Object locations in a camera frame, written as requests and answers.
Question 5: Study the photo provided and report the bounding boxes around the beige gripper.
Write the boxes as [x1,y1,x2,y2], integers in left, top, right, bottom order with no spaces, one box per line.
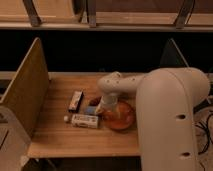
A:
[95,95,118,115]

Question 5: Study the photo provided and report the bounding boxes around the orange ceramic bowl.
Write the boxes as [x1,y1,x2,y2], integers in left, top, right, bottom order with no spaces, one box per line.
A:
[102,101,136,131]

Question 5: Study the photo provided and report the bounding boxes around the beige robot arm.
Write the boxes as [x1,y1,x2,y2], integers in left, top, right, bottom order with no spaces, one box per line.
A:
[98,67,210,171]

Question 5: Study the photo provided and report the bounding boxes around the small dark red object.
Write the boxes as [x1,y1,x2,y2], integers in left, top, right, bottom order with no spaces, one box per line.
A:
[89,96,101,106]

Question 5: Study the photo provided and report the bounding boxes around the small blue object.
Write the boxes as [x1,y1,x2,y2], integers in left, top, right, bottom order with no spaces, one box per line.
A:
[84,106,96,115]

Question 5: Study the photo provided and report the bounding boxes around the white rectangular carton box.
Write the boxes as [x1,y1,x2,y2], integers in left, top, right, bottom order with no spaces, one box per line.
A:
[63,114,99,128]

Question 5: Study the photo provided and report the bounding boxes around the right dark side panel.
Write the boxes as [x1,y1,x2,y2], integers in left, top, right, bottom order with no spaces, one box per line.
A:
[159,37,212,114]

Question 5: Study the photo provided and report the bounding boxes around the left wooden side panel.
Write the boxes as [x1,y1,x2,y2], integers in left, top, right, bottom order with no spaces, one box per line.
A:
[0,38,49,142]

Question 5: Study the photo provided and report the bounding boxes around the wooden shelf with brackets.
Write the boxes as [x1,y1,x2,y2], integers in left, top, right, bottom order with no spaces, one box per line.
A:
[0,0,213,32]

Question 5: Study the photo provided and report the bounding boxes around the black cables on floor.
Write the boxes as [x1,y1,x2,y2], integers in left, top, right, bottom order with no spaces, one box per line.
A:
[194,109,213,171]

